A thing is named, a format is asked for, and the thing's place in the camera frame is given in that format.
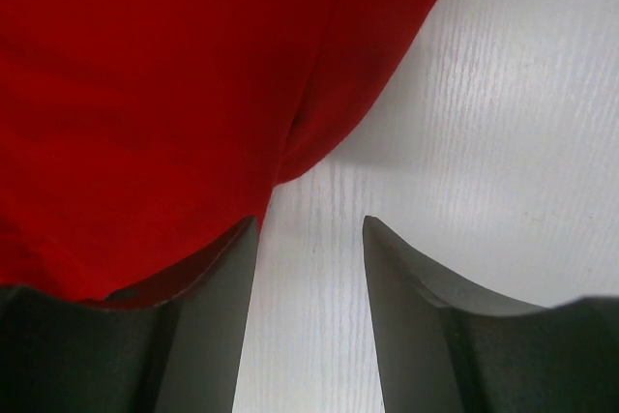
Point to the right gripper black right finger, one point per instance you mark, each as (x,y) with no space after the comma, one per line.
(446,344)

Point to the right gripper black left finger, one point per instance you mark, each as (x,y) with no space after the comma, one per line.
(170,343)

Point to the red t-shirt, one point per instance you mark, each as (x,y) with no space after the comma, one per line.
(134,133)

